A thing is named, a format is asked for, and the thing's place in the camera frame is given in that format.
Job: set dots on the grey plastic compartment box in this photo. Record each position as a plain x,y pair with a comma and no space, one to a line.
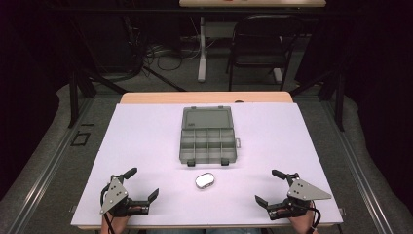
207,143

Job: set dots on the white oval tin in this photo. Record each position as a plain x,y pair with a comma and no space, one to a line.
205,180

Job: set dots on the person's left hand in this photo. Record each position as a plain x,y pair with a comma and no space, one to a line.
114,223

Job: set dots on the white-legged desk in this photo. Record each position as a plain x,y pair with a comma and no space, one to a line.
203,48

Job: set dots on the person's right hand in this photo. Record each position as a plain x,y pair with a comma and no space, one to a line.
300,225

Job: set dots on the black folding chair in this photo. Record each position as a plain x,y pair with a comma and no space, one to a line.
259,42

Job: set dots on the white table cover board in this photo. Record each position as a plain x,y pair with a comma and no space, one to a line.
156,162

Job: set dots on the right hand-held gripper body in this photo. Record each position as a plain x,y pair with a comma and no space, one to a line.
302,192

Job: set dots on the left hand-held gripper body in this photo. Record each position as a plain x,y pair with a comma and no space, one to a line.
114,195

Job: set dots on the black metal stand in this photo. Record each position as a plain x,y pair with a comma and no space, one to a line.
339,100
74,97

